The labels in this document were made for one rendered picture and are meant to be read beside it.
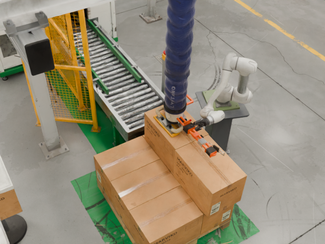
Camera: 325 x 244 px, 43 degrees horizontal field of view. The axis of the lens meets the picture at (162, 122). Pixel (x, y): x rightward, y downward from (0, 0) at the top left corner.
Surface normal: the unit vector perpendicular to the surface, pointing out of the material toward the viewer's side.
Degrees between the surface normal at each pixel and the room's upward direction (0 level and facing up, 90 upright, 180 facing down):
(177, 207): 0
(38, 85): 90
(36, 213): 0
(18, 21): 0
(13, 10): 90
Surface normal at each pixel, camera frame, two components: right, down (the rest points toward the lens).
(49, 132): 0.52, 0.61
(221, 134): 0.22, 0.69
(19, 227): 0.03, -0.71
